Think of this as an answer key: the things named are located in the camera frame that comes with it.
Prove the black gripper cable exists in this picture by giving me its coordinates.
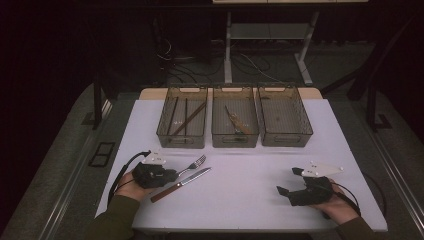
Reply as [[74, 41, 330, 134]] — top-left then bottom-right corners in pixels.
[[329, 171, 388, 221], [107, 150, 152, 206]]

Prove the wooden-handled steel knife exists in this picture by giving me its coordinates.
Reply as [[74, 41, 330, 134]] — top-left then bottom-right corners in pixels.
[[149, 166, 213, 204]]

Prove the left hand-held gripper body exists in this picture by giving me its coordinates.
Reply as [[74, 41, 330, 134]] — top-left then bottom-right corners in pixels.
[[132, 151, 169, 189]]

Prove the metal floor rail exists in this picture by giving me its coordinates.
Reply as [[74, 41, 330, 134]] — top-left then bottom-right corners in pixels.
[[39, 99, 113, 240], [361, 126, 424, 231]]

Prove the wooden-handled steel fork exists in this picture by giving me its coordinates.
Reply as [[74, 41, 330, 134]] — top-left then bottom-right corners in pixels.
[[176, 154, 208, 177]]

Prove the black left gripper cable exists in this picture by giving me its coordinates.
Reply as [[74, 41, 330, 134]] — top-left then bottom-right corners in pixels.
[[107, 150, 152, 206]]

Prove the white table cover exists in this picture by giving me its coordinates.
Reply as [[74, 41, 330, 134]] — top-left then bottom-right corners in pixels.
[[94, 98, 389, 233]]

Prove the brown wooden chopstick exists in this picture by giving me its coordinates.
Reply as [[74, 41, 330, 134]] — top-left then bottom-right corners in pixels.
[[171, 102, 207, 136], [172, 100, 208, 135]]

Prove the person's left hand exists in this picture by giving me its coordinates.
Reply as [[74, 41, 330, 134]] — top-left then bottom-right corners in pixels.
[[114, 171, 151, 202]]

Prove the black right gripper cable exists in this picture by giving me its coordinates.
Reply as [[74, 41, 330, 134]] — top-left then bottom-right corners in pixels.
[[329, 171, 388, 221]]

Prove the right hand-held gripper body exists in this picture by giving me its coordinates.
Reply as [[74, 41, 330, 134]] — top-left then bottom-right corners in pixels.
[[288, 161, 345, 207]]

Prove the amber translucent spoon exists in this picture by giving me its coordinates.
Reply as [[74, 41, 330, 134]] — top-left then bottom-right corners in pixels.
[[231, 111, 254, 136]]

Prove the dark metal stand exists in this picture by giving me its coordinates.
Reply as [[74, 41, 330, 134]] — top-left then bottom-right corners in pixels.
[[91, 74, 116, 131], [346, 13, 421, 133]]

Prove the stainless steel spoon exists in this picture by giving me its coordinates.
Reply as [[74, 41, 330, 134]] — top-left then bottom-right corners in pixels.
[[223, 105, 243, 135]]

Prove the tangle of floor cables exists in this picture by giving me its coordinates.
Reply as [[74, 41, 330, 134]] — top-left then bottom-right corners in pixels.
[[156, 36, 284, 84]]

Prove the white metal desk frame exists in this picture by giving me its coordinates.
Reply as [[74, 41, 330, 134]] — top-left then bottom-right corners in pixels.
[[212, 0, 369, 86]]

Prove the person's right hand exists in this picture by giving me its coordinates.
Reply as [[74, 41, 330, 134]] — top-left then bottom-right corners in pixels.
[[309, 179, 361, 226]]

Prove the smoky translucent plastic bin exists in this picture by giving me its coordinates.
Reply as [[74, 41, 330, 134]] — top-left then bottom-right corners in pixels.
[[157, 84, 209, 150], [255, 83, 314, 148], [211, 84, 260, 149]]

